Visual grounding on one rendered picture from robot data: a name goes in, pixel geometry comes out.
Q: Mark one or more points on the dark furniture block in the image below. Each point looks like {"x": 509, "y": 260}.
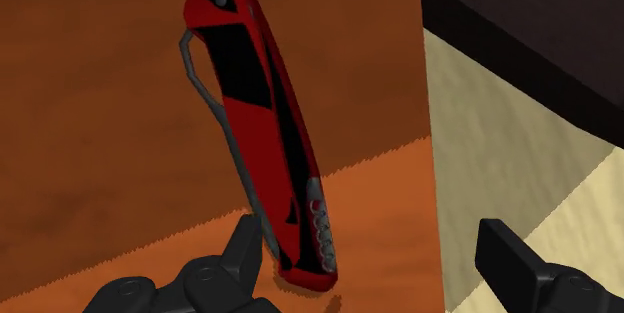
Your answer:
{"x": 536, "y": 24}

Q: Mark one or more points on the red and black pocket knife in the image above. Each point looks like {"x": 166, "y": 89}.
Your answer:
{"x": 265, "y": 146}

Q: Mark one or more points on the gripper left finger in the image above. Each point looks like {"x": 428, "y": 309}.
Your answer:
{"x": 214, "y": 278}

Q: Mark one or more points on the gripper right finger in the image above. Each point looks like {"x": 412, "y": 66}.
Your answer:
{"x": 521, "y": 268}

